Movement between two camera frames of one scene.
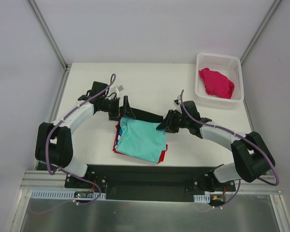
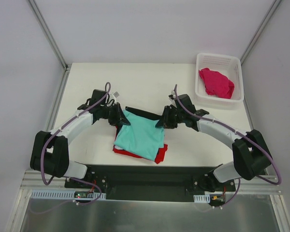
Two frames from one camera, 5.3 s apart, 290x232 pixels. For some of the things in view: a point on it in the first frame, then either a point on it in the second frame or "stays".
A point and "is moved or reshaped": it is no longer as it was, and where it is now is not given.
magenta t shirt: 217,84 stays
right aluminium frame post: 274,5 stays
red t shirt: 115,150 is moved or reshaped
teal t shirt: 142,139 stays
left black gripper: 117,111 to 115,114
